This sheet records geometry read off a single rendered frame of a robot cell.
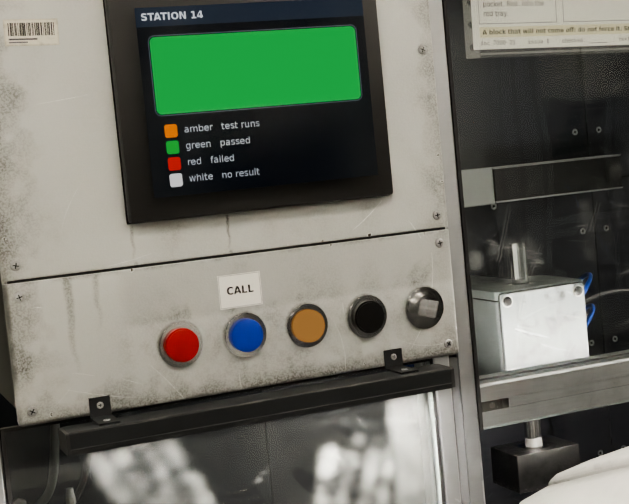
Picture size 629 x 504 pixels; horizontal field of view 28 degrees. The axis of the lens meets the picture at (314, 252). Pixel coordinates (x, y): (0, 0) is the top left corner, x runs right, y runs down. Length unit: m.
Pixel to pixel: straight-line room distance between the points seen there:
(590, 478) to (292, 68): 0.72
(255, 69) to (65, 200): 0.20
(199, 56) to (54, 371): 0.29
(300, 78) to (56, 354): 0.32
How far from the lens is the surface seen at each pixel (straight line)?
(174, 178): 1.08
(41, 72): 1.08
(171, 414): 1.08
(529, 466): 1.50
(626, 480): 0.45
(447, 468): 1.24
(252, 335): 1.12
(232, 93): 1.10
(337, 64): 1.13
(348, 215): 1.16
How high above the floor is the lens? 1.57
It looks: 4 degrees down
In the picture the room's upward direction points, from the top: 5 degrees counter-clockwise
